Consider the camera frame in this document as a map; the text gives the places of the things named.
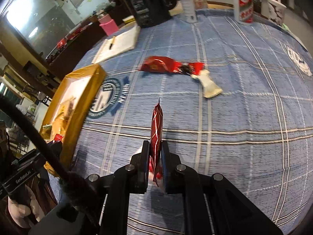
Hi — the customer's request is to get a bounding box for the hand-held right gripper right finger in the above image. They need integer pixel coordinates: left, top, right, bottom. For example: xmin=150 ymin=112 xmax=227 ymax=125
xmin=162 ymin=141 xmax=284 ymax=235

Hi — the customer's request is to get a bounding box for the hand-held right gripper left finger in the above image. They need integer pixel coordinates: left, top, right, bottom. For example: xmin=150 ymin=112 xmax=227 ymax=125
xmin=88 ymin=140 xmax=150 ymax=235

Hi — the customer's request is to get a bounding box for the red and black snack packet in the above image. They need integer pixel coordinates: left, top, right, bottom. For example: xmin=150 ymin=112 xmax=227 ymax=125
xmin=149 ymin=97 xmax=164 ymax=187

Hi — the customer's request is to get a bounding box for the yellow cardboard box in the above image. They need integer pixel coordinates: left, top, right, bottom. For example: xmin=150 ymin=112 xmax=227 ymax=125
xmin=39 ymin=64 xmax=107 ymax=179

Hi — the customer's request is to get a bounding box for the person's left hand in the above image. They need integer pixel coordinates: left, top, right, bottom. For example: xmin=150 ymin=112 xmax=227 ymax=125
xmin=7 ymin=190 xmax=46 ymax=229

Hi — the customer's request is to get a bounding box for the white snack packet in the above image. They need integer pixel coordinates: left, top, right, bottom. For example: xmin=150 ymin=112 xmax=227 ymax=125
xmin=191 ymin=70 xmax=223 ymax=99

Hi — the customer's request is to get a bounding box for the dark red snack packet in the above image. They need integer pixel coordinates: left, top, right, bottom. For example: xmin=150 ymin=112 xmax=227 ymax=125
xmin=138 ymin=56 xmax=182 ymax=74

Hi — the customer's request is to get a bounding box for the small red snack packet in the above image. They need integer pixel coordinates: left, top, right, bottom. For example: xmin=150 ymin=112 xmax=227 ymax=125
xmin=180 ymin=62 xmax=205 ymax=77

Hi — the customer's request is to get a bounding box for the open notebook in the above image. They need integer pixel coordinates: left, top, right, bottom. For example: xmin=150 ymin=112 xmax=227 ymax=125
xmin=92 ymin=24 xmax=141 ymax=64

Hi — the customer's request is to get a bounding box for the pink cup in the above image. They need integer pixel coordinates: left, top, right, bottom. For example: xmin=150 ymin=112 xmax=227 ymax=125
xmin=98 ymin=13 xmax=120 ymax=37

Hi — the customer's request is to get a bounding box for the black electric kettle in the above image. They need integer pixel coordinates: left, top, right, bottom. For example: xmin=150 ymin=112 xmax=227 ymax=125
xmin=122 ymin=0 xmax=178 ymax=29

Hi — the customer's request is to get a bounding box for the white spray bottle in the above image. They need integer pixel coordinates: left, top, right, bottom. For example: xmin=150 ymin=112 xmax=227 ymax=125
xmin=177 ymin=0 xmax=197 ymax=24

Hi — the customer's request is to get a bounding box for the white liquor bottle red label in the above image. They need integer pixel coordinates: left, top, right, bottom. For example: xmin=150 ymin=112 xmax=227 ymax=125
xmin=231 ymin=0 xmax=254 ymax=25

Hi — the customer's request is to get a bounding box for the floral paper cup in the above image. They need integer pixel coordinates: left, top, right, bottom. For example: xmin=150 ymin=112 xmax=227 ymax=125
xmin=265 ymin=0 xmax=287 ymax=26

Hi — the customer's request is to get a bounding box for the black cable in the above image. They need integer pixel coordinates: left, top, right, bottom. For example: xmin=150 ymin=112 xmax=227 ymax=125
xmin=0 ymin=95 xmax=104 ymax=228

